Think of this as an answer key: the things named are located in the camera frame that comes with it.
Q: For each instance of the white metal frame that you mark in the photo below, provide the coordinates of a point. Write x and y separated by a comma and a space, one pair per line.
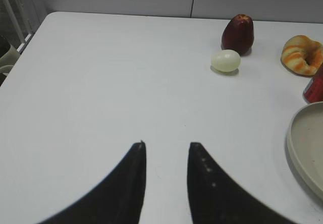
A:
20, 19

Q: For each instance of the dark red wax apple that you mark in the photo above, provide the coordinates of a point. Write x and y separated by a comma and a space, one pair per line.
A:
239, 34

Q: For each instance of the browned ring bread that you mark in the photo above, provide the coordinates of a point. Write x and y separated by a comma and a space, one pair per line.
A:
302, 55

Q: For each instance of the beige round plate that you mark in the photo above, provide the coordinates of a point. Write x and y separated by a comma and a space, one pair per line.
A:
304, 144

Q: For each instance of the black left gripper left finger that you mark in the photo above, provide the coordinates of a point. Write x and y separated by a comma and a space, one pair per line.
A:
118, 198

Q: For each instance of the white egg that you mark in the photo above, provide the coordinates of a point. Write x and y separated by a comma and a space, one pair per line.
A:
226, 61

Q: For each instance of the red cola can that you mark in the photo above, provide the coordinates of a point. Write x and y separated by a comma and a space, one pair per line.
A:
313, 92

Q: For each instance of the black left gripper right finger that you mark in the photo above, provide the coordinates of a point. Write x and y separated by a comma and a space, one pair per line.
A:
214, 197

